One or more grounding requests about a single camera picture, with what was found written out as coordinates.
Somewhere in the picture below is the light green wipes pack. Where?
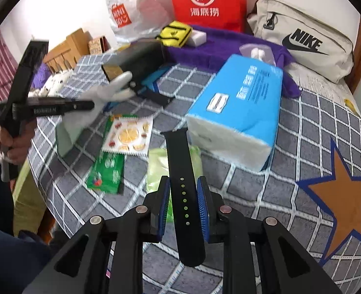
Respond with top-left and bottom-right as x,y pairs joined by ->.
146,146 -> 203,195

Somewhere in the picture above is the blue tissue pack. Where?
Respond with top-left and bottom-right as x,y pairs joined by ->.
185,54 -> 283,172

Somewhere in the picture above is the black watch strap with holes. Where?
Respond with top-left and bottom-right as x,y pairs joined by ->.
161,129 -> 206,268

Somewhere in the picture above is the yellow black pouch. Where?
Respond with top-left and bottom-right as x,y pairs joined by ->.
156,20 -> 194,49

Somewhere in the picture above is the clear pocket tissue pack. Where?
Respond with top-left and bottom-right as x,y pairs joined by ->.
239,44 -> 276,67

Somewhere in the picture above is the purple towel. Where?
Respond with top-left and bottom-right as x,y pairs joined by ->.
160,23 -> 302,98

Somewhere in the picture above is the purple plush toy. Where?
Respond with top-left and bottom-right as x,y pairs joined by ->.
33,64 -> 50,90

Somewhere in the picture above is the dark green tin box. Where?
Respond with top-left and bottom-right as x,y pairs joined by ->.
101,40 -> 167,82

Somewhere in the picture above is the black watch strap with buckle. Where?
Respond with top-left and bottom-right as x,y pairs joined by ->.
131,81 -> 172,106

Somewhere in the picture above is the white glove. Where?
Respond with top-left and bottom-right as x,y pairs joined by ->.
55,71 -> 138,158

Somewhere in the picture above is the beige waist bag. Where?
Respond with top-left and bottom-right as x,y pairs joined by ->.
246,0 -> 355,83

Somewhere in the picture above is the brown patterned box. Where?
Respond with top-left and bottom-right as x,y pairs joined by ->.
88,36 -> 107,55

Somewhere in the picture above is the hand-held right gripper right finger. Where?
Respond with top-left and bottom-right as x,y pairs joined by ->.
196,176 -> 343,294

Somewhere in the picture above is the person's leg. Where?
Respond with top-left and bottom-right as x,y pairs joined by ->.
0,217 -> 55,294

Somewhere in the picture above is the fruit pattern packet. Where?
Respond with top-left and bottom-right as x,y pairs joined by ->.
101,114 -> 154,157

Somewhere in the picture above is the light green bedding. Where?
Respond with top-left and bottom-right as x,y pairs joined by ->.
12,159 -> 50,236

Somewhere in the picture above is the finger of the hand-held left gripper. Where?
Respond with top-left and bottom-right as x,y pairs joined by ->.
7,39 -> 50,106
62,99 -> 95,114

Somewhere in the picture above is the white plastic shopping bag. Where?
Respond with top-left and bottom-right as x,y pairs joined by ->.
102,0 -> 172,42

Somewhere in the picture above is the green packet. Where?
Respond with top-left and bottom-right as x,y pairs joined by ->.
86,152 -> 126,195

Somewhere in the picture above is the white dotted cloth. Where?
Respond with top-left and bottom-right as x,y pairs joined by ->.
30,69 -> 74,98

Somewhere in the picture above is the wooden headboard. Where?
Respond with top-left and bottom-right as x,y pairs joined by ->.
42,28 -> 90,71

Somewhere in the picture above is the white sponge block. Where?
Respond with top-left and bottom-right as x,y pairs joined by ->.
183,30 -> 210,48

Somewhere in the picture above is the person's left hand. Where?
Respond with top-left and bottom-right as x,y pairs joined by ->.
0,119 -> 37,167

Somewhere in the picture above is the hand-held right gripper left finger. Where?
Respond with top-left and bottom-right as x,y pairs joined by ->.
21,174 -> 172,294

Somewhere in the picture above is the fruit print bedsheet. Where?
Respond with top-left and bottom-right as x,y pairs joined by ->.
287,61 -> 361,120

